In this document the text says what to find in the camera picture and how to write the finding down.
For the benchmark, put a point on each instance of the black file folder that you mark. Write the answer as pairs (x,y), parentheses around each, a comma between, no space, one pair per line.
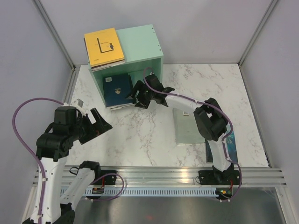
(122,106)

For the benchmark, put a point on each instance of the grey green notebook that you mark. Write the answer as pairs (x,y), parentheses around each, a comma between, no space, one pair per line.
(186,131)

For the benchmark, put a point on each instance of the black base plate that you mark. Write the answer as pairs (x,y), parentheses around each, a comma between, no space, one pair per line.
(209,177)
(110,177)

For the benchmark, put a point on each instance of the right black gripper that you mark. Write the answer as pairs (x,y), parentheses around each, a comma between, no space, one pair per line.
(142,103)

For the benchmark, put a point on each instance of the mint green open cabinet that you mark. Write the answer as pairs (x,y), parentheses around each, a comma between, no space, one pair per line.
(141,49)

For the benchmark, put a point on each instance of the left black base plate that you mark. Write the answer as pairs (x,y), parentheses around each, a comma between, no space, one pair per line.
(110,177)

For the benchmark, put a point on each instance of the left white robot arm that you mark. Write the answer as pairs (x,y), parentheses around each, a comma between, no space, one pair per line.
(53,147)

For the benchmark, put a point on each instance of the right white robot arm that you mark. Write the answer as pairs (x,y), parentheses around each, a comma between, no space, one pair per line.
(211,121)

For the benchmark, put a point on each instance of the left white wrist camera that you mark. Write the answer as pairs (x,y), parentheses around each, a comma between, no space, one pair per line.
(78,103)

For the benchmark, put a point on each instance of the white slotted cable duct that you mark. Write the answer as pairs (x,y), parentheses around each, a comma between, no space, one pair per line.
(152,191)

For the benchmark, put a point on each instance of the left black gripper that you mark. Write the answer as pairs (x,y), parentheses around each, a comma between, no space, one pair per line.
(96,129)

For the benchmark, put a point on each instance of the yellow book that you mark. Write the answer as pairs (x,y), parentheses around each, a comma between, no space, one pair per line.
(104,35)

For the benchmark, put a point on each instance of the blue ocean cover book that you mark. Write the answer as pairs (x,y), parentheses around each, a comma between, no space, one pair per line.
(231,146)

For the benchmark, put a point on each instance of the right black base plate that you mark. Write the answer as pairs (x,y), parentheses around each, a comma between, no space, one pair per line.
(209,177)

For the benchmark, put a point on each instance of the dark blue thin book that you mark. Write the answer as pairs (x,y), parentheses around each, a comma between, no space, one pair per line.
(107,81)

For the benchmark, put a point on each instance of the aluminium rail beam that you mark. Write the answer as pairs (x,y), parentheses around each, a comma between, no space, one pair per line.
(185,176)

